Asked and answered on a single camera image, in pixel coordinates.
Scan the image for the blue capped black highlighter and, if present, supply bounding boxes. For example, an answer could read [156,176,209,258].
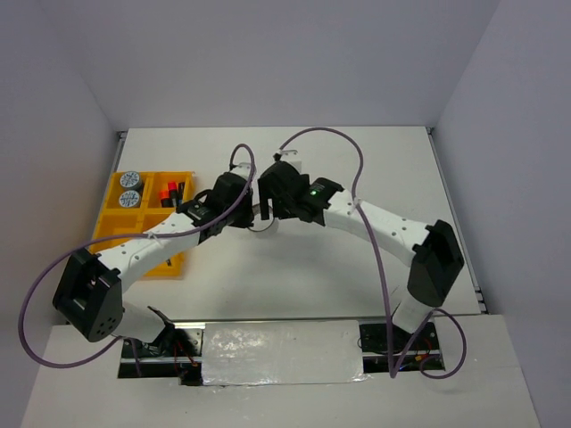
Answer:
[177,182,186,207]

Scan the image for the orange capped black highlighter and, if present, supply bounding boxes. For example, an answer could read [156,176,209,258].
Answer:
[159,184,174,208]

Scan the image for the blue round jar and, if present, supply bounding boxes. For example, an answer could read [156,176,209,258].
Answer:
[119,170,143,191]
[118,190,142,209]

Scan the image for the white tape roll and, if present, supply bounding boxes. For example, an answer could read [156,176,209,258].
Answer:
[248,203,279,237]

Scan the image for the pink capped black highlighter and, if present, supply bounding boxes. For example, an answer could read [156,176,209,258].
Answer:
[168,181,179,207]

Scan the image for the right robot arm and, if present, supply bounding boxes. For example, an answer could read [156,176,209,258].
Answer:
[258,160,465,349]

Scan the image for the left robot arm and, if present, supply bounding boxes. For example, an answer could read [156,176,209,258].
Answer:
[53,164,253,356]

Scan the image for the yellow compartment tray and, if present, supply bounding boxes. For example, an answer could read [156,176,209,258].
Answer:
[87,170,198,278]

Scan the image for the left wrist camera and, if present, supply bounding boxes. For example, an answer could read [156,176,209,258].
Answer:
[230,162,255,180]

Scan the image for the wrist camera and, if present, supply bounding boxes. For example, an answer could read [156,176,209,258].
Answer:
[273,150,302,173]
[230,162,255,180]

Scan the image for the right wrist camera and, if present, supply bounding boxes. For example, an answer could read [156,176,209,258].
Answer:
[273,150,302,173]

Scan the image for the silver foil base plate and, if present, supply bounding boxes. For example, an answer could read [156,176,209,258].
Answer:
[202,320,366,386]

